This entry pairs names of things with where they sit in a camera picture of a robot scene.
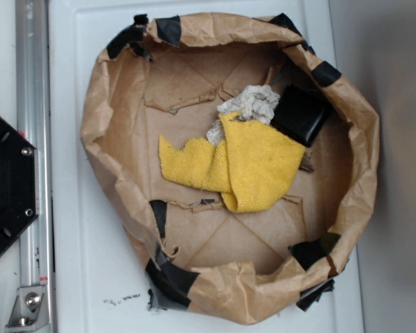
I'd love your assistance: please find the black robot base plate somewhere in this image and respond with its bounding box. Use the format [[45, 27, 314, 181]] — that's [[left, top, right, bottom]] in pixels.
[[0, 116, 38, 257]]

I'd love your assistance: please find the metal corner bracket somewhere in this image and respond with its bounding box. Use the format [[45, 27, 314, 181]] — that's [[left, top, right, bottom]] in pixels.
[[5, 285, 51, 332]]

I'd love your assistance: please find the aluminium extrusion rail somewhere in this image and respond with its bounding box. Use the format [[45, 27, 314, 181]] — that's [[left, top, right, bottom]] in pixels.
[[15, 1, 58, 332]]

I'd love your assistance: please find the black rectangular box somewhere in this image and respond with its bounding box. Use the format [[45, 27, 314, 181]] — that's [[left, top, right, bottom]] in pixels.
[[270, 85, 333, 148]]

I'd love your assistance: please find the crumpled white paper towel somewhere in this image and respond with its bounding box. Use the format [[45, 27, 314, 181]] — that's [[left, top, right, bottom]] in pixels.
[[206, 85, 280, 146]]

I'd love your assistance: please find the yellow cloth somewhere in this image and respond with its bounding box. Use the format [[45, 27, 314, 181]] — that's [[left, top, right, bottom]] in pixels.
[[159, 112, 306, 213]]

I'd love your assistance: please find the white plastic tray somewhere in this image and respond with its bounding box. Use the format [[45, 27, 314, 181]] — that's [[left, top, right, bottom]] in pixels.
[[49, 1, 363, 332]]

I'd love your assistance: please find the brown paper bag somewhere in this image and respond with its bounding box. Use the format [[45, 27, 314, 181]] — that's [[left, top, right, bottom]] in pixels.
[[80, 13, 379, 325]]

